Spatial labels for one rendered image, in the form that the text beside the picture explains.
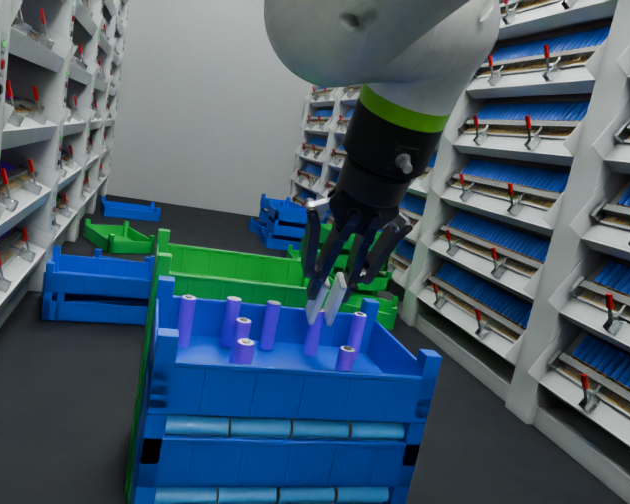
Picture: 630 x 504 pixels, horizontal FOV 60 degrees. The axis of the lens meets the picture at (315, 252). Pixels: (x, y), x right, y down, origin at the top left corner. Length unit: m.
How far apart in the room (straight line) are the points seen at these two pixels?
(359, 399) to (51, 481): 0.59
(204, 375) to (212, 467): 0.10
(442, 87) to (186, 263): 0.64
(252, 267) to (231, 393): 0.51
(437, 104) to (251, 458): 0.39
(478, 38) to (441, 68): 0.04
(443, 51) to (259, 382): 0.35
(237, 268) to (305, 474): 0.51
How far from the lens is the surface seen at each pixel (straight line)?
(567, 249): 1.48
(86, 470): 1.05
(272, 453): 0.60
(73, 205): 2.51
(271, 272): 1.04
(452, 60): 0.50
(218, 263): 1.02
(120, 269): 1.80
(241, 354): 0.56
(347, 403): 0.59
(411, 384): 0.61
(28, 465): 1.06
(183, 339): 0.69
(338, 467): 0.63
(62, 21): 1.79
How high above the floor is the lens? 0.60
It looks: 11 degrees down
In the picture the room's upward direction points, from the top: 11 degrees clockwise
